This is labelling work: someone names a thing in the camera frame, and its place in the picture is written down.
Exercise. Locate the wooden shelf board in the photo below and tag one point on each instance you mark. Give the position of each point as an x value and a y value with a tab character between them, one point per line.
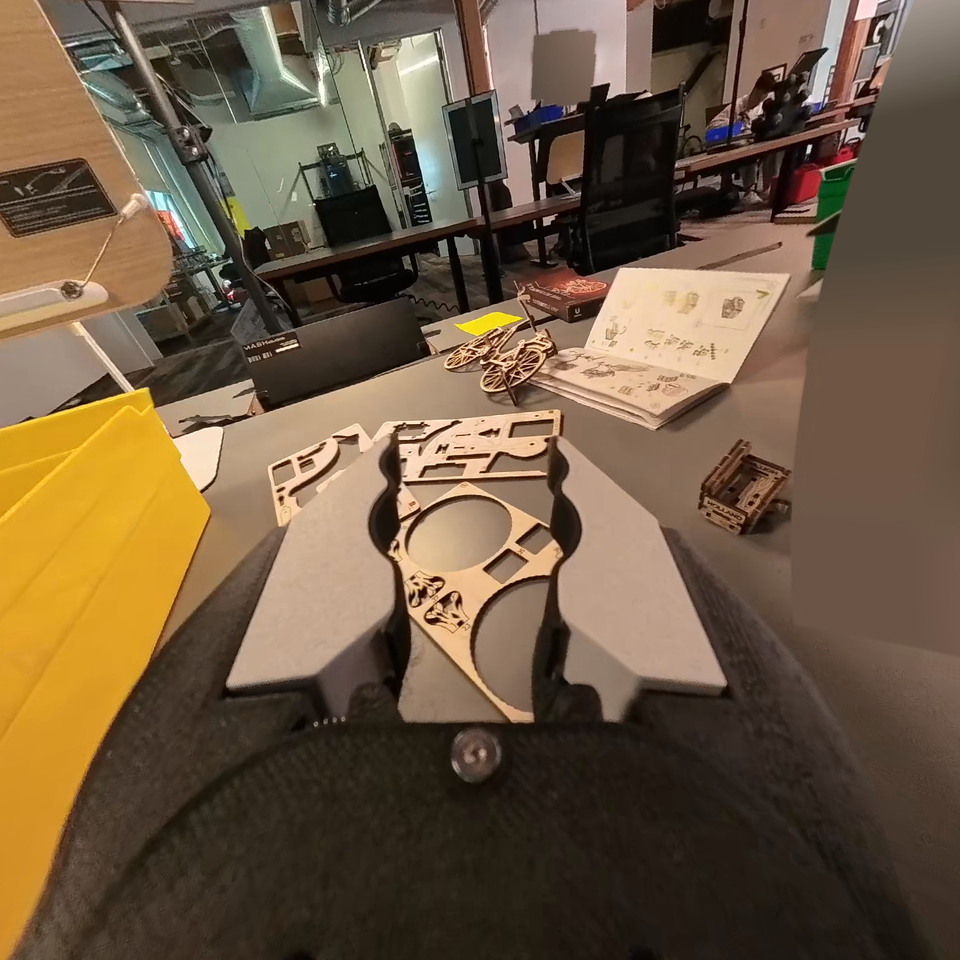
67	120

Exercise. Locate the yellow plastic bin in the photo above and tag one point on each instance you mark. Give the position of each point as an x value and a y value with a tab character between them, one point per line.
82	585

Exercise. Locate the black equipment cart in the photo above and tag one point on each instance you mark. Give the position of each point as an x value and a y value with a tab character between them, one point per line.
351	217

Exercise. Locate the grey panel on stand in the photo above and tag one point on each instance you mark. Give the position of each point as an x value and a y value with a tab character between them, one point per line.
475	139

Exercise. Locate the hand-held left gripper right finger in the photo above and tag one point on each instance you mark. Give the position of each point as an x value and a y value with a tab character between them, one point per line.
630	585

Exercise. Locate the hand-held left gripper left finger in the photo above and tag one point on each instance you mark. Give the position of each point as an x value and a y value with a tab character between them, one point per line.
330	570

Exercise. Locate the open instruction booklet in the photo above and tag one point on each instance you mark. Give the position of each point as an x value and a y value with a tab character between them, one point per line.
675	337

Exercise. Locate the dark printed kit box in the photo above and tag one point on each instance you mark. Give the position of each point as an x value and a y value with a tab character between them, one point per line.
570	296

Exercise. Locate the wooden parts sheet small cutouts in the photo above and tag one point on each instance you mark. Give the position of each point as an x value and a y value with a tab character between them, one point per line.
480	450

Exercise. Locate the long dark table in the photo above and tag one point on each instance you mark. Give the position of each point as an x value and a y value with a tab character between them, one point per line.
360	251

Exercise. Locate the green plastic bin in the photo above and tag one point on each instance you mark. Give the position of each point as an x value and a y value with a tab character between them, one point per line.
832	217

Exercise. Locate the black case with label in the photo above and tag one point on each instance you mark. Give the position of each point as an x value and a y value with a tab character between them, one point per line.
337	352

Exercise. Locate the wooden bicycle model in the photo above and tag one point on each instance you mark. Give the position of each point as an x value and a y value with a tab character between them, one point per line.
510	367

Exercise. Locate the metal support pole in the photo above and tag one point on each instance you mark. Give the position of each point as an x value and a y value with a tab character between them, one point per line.
202	172

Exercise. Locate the white flat board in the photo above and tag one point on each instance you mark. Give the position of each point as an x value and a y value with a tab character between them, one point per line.
202	454

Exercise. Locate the metal ventilation duct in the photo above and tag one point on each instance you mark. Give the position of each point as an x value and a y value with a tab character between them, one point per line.
281	71

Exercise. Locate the wooden parts sheet round holes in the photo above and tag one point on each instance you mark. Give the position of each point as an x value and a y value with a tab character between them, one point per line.
480	660

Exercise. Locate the small wooden box model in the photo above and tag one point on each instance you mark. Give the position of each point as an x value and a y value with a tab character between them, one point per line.
742	487

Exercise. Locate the yellow sticky note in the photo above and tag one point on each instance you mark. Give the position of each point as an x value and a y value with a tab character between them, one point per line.
487	323

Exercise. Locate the black mesh office chair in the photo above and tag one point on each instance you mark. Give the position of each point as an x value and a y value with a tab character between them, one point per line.
630	180

